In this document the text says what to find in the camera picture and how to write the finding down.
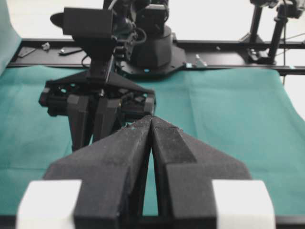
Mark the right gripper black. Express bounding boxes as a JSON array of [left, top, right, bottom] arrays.
[[39, 57, 156, 151]]

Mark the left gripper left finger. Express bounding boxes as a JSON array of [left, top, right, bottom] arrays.
[[43, 115, 152, 229]]

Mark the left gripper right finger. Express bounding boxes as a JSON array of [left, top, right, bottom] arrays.
[[151, 116, 252, 229]]

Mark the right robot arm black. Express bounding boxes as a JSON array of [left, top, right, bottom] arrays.
[[39, 0, 186, 151]]

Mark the green table cloth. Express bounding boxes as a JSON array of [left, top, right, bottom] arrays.
[[0, 0, 305, 215]]

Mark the black bracket on rail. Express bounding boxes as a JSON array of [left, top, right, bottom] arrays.
[[59, 47, 82, 56]]

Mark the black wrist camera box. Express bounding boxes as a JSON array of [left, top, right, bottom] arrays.
[[50, 7, 114, 60]]

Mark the black aluminium frame rail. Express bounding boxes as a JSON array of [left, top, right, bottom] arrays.
[[8, 39, 305, 76]]

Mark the black camera stand post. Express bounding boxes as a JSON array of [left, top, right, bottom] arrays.
[[247, 0, 305, 64]]

